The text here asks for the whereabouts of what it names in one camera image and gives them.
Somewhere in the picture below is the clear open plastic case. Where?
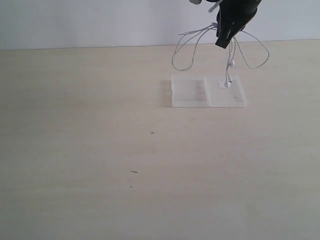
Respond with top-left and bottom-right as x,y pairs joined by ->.
171,75 -> 247,108

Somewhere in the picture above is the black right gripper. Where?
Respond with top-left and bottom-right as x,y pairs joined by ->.
215,0 -> 262,49

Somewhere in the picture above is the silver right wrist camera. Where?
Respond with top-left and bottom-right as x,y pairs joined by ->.
189,0 -> 202,5

